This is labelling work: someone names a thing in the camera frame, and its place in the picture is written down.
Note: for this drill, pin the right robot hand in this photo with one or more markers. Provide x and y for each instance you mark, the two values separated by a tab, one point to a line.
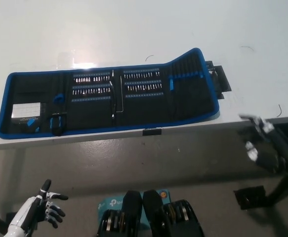
267	150

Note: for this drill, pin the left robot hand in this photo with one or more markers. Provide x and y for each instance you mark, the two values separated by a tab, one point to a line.
31	207

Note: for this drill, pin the blue-edged black toolkit roll case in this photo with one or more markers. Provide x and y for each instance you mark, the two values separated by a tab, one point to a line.
138	116

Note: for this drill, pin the teal tp-link box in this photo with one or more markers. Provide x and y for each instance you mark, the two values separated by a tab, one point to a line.
109	203

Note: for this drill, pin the small blue plastic piece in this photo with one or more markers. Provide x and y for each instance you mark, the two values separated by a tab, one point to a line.
37	129

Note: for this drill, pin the blue triangular opening pick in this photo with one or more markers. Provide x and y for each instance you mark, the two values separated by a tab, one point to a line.
31	122

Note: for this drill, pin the blue and black clamp tool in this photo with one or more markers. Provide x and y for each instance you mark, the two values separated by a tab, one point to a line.
56	123

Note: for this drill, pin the white label card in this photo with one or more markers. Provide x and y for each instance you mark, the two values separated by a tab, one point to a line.
26	109

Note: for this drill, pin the blue suction cup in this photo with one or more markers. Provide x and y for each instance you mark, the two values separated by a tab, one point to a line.
58	97

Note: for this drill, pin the black tape piece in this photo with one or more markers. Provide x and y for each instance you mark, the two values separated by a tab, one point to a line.
152	132

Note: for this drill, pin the blue plastic pry tool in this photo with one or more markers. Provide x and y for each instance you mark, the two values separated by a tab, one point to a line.
171	83

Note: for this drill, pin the empty blue bit strip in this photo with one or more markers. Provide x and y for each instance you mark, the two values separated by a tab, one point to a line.
143	95
90	99

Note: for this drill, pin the blue strip with screwdriver bits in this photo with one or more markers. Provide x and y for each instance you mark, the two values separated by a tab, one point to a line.
92	77
90	90
142	86
142	73

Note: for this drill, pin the flexible extension shaft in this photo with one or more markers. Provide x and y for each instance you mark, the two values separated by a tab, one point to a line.
112	103

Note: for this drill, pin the L-shaped metal rod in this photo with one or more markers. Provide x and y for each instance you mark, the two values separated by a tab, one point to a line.
122	93

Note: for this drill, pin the small silver bit adapter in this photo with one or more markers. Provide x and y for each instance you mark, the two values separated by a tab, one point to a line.
113	73

